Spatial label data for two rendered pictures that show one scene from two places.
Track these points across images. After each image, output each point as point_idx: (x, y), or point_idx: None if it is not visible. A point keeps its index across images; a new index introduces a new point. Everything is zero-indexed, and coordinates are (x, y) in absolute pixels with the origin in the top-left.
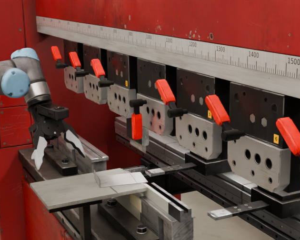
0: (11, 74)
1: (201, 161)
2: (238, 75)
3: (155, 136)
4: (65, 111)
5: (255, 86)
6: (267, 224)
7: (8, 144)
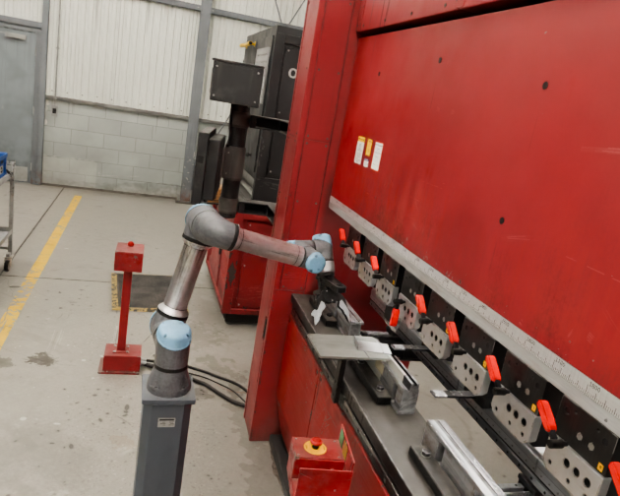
0: (314, 257)
1: None
2: (470, 315)
3: None
4: (343, 288)
5: (479, 326)
6: (472, 407)
7: (285, 287)
